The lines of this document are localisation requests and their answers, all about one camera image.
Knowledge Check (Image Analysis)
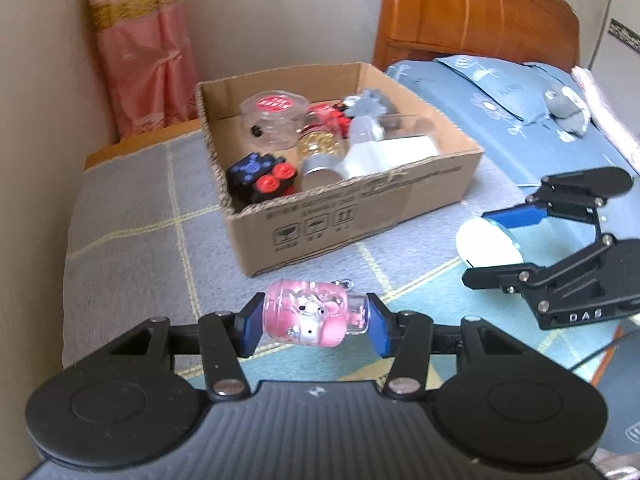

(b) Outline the grey plush toy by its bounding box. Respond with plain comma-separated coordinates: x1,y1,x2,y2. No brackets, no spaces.
544,86,592,137

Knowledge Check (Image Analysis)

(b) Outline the golden capsule bottle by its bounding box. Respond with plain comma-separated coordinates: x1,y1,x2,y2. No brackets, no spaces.
297,127,352,192

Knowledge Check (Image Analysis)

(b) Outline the blue floral bedsheet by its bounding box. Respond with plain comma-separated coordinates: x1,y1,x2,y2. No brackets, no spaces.
385,59,640,197

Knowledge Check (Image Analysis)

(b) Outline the clear round container red lid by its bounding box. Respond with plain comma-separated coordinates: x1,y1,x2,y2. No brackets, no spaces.
239,89,307,150

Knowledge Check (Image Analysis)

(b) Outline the black cable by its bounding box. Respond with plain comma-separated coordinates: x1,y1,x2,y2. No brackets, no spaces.
570,329,640,372

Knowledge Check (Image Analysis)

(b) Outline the pale round clamshell case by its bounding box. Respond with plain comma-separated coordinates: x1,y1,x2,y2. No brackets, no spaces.
456,216,524,274

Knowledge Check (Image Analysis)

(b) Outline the wooden bed frame edge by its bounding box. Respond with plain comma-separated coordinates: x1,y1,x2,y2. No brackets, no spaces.
82,120,202,172

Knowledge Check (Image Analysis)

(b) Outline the cardboard box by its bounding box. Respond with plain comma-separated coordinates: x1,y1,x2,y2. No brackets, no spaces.
195,62,484,278

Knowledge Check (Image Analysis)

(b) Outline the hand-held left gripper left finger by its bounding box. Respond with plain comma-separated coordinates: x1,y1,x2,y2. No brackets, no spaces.
102,292,266,404

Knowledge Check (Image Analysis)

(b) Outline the red toy train block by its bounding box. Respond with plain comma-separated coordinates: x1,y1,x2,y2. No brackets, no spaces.
306,101,353,136

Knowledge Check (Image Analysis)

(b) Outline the black toy train block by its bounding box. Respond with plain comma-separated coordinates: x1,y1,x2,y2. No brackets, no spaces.
225,152,301,212

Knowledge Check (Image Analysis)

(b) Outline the pink rolled blanket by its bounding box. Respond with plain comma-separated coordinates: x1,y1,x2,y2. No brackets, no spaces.
570,66,640,162

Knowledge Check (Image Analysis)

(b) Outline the patterned wall border strip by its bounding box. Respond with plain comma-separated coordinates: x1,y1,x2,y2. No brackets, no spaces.
606,17,640,52

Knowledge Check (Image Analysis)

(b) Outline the wooden bed headboard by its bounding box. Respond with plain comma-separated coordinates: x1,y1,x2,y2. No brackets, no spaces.
372,0,582,74

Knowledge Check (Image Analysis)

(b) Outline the pink cartoon snow globe toy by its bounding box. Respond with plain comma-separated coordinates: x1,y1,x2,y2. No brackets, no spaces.
262,279,372,349

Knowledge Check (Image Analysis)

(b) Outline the grey elephant toy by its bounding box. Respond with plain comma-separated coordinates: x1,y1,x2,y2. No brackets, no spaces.
342,89,401,119

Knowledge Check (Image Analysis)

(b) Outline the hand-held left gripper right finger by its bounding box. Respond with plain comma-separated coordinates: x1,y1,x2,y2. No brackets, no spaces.
365,292,540,402

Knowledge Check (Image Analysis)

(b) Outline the pink curtain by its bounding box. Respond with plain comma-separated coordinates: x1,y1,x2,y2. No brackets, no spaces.
84,0,201,139

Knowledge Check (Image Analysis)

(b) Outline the blue floral pillow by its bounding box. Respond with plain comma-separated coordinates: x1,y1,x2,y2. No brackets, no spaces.
434,54,577,124

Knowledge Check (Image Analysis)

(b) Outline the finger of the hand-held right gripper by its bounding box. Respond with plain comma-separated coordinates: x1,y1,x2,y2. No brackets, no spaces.
462,234,620,294
481,166,634,232

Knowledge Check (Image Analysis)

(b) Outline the white green-label bottle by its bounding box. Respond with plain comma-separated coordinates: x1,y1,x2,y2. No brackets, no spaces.
344,135,442,179

